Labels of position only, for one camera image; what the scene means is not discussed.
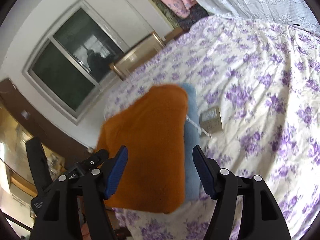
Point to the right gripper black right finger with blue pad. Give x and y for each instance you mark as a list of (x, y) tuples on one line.
[(261, 216)]

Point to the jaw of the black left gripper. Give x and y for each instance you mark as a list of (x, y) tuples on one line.
[(95, 160)]

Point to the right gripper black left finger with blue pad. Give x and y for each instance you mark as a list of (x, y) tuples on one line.
[(57, 216)]

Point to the orange knit rabbit cardigan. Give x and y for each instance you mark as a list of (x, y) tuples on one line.
[(152, 130)]

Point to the white paper clothing tag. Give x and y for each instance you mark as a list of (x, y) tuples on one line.
[(196, 123)]

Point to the folded light blue garment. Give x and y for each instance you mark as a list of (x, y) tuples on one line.
[(191, 139)]

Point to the wooden bedside cabinet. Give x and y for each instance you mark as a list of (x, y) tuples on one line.
[(142, 52)]

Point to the small grey printed box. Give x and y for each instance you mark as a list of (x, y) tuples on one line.
[(210, 120)]

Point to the dark aluminium frame window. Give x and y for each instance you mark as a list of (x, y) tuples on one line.
[(69, 66)]

